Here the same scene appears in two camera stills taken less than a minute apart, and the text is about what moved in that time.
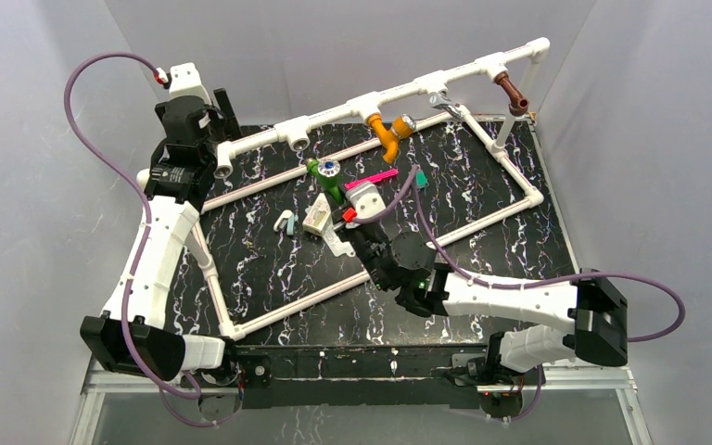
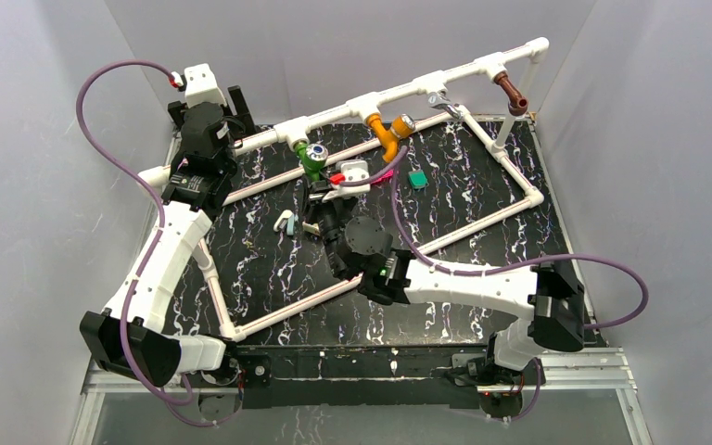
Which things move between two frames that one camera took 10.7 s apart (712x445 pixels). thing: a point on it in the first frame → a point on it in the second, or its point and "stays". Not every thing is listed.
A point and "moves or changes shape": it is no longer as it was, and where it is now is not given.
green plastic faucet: [327, 171] moves or changes shape
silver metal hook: [440, 99] stays
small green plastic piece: [421, 180] stays
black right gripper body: [368, 244] → [331, 216]
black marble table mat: [278, 201] stays
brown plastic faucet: [518, 105] stays
